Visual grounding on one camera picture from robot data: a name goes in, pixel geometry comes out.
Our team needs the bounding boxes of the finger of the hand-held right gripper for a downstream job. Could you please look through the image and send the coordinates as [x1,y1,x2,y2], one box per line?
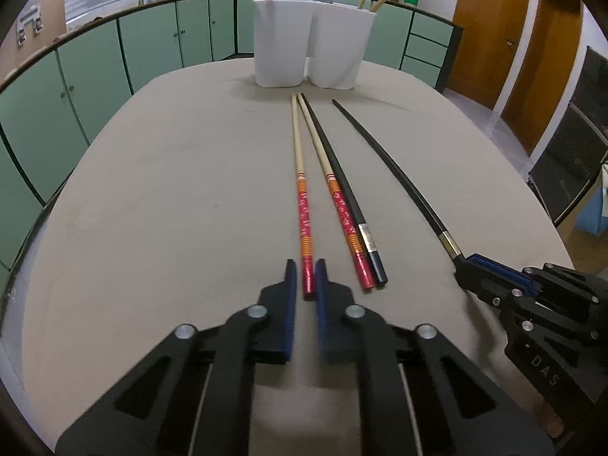
[453,263,535,338]
[468,254,608,307]

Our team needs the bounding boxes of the brown wooden board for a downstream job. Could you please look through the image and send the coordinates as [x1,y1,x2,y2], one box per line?
[0,0,67,81]

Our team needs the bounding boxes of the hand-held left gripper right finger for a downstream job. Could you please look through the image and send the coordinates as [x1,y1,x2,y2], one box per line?
[315,259,556,456]

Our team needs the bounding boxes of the brown wooden door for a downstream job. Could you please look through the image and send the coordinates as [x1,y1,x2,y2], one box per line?
[446,0,532,110]
[501,0,584,157]

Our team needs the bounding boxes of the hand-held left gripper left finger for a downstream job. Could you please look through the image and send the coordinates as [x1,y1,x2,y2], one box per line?
[56,259,299,456]

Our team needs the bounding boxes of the black chopstick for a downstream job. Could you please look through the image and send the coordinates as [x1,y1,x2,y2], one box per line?
[301,93,389,288]
[331,99,469,276]

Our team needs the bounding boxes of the light blue box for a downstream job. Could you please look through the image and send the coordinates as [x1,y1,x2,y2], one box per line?
[572,164,608,236]

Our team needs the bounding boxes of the white bracket with black clips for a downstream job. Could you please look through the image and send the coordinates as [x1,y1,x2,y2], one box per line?
[16,4,43,47]

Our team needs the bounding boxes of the black glass cabinet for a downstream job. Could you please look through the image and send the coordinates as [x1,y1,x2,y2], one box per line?
[527,45,608,229]

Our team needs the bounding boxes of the white two-compartment utensil holder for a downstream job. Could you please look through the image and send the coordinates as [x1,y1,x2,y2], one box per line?
[253,0,378,91]

